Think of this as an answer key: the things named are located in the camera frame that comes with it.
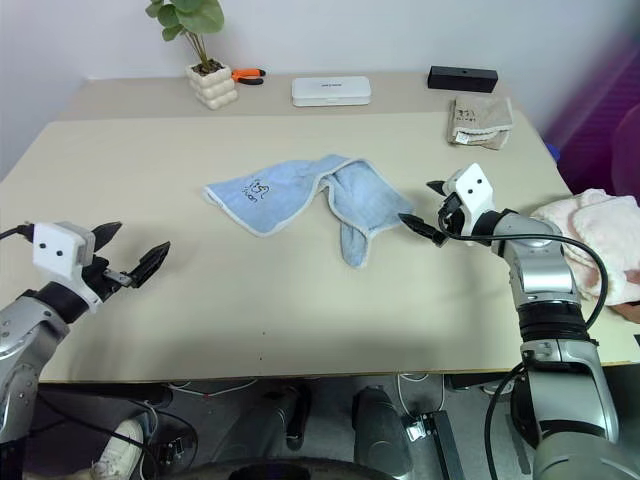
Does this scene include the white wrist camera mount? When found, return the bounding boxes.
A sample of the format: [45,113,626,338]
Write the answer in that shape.
[31,221,106,315]
[443,163,499,236]

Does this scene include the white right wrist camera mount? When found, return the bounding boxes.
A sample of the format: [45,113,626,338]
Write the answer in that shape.
[443,163,499,236]

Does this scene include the orange handled pliers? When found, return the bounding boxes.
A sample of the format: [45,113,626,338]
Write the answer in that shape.
[230,67,268,86]

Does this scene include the white bubble plant pot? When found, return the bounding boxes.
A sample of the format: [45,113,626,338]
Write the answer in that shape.
[185,59,239,111]

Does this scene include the black rectangular box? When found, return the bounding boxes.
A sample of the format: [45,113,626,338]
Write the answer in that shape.
[427,65,499,94]

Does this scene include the green leafy plant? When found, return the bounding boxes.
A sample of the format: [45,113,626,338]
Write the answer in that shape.
[145,0,226,75]

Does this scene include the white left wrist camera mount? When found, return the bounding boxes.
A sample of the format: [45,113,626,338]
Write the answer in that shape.
[31,221,106,315]

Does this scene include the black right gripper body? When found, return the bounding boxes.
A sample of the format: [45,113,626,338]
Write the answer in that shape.
[437,192,467,235]

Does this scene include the white sneaker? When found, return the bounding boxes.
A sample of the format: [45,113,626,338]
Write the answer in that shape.
[91,418,146,479]

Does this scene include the pink fluffy towel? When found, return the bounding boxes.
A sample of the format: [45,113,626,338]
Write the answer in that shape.
[529,188,640,307]

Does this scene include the beige cloth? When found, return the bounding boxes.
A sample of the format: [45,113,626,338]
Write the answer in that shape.
[446,95,516,151]

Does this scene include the white floor cable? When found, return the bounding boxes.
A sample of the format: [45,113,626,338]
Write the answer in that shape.
[397,372,447,419]

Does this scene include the dark rounded robot leg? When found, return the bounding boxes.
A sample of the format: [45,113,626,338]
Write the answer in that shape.
[352,387,415,479]

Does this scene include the light blue towel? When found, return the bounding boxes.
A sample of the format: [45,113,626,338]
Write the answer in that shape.
[202,154,416,271]

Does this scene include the black metal stand bar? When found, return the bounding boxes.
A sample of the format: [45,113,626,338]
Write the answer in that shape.
[405,410,467,480]

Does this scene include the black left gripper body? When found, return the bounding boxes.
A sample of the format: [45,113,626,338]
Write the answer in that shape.
[79,255,135,304]

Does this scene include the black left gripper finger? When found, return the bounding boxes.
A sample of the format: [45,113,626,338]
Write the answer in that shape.
[92,221,124,251]
[126,241,172,289]

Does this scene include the white flat case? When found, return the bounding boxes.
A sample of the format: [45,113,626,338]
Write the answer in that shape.
[291,75,373,108]

